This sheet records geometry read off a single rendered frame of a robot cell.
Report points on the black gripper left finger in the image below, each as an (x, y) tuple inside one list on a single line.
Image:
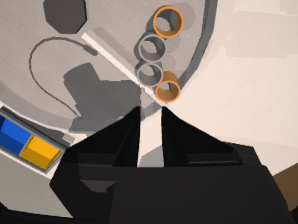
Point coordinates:
[(110, 145)]

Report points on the grey metal bushing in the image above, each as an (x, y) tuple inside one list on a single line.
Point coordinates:
[(149, 81), (152, 57)]

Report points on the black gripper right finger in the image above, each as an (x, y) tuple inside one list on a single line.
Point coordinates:
[(184, 145)]

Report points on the blue bin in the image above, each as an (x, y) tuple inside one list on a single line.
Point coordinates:
[(12, 136)]

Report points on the bronze bushing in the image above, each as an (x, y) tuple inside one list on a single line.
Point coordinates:
[(176, 30), (171, 94)]

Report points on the yellow bin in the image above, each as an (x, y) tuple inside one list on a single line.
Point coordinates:
[(40, 152)]

